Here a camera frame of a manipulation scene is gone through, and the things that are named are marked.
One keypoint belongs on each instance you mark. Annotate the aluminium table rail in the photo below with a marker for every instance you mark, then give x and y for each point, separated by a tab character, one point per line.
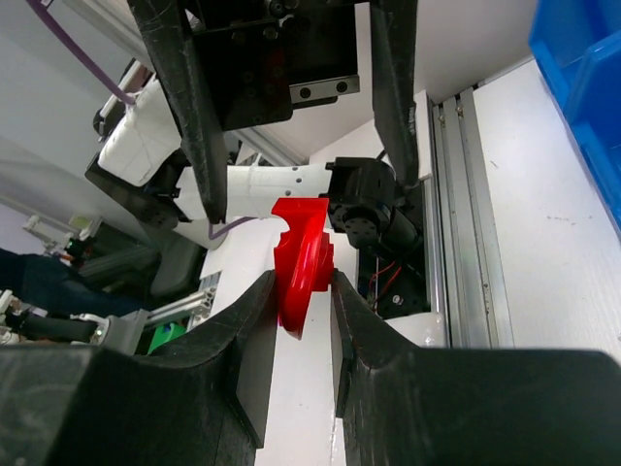
474	292

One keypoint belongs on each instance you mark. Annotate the blue bin right compartment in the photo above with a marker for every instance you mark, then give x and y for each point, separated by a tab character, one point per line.
576	45

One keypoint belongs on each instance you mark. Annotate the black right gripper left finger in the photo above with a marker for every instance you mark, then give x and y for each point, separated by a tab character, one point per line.
201	399

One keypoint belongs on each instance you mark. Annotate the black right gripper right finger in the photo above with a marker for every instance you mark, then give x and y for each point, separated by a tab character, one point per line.
402	404

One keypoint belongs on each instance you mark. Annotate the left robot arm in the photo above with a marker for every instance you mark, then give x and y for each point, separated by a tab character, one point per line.
144	169

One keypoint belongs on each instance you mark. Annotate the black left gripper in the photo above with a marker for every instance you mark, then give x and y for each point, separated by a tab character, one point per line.
266	59

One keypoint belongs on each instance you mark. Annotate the red arch lego piece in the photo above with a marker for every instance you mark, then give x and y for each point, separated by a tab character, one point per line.
304	259

